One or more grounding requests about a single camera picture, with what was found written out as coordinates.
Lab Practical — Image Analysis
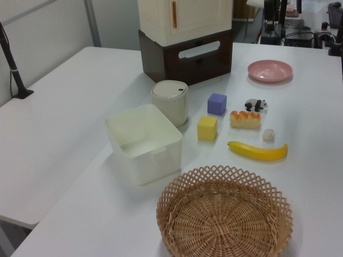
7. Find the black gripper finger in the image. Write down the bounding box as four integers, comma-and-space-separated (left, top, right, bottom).
280, 0, 288, 25
264, 0, 276, 33

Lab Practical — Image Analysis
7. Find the toy bread loaf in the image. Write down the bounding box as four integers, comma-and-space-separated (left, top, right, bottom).
229, 110, 262, 129

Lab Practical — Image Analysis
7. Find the woven wicker basket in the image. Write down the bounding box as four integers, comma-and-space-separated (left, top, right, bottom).
156, 165, 294, 257

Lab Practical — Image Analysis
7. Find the black electronics box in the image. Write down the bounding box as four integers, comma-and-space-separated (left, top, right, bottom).
284, 32, 315, 48

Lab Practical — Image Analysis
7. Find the black keyboard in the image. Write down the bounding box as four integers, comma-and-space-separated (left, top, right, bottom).
327, 2, 343, 27

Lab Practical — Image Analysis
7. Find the pink plastic plate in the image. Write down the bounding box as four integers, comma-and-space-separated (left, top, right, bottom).
247, 59, 293, 83

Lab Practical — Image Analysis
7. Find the black table clamp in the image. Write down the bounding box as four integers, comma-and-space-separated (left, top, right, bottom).
327, 37, 343, 57

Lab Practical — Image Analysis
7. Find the cream plastic storage box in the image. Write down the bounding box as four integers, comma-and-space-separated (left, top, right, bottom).
137, 0, 233, 45

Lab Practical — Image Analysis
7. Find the toy panda figure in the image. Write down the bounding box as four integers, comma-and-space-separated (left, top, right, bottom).
244, 98, 270, 112

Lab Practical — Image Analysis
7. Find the purple foam cube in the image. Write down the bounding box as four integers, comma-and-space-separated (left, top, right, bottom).
207, 93, 228, 116

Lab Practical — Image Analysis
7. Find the dark brown drawer box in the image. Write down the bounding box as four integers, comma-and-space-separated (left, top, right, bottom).
138, 28, 233, 86

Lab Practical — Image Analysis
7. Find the small white crumpled ball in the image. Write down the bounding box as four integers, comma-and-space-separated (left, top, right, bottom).
262, 128, 276, 142

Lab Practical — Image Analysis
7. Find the yellow foam cube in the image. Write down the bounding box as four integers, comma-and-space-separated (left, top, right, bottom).
197, 115, 218, 141

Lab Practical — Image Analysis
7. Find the small beige trash can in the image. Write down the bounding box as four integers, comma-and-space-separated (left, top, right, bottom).
151, 79, 189, 127

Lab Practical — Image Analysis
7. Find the yellow toy banana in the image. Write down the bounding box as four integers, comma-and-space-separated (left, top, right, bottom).
227, 141, 289, 162

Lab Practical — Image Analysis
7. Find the white plastic open bin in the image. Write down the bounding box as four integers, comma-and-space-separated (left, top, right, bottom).
104, 103, 184, 187

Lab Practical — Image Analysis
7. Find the grey partition frame post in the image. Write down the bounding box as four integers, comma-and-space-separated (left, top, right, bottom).
85, 0, 102, 48

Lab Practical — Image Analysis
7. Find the black camera stand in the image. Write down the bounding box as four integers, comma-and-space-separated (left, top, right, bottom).
0, 21, 35, 100

